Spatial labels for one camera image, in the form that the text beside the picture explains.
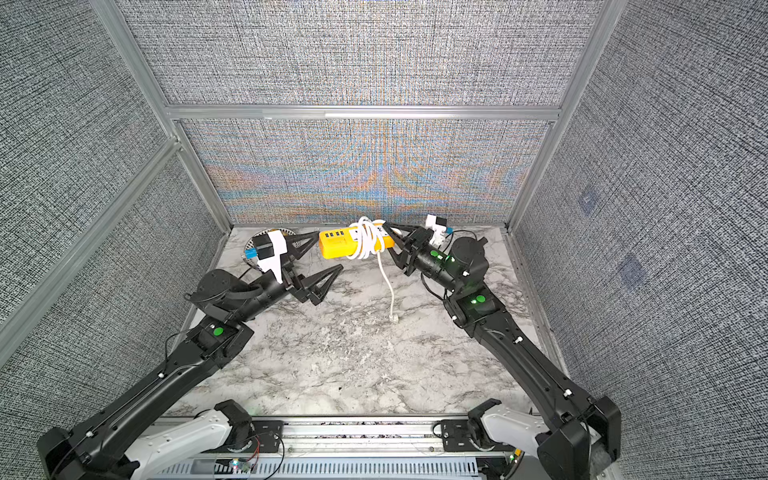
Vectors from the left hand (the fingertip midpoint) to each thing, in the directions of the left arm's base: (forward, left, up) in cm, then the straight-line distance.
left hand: (334, 248), depth 55 cm
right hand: (+6, -9, 0) cm, 11 cm away
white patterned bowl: (+43, +26, -40) cm, 65 cm away
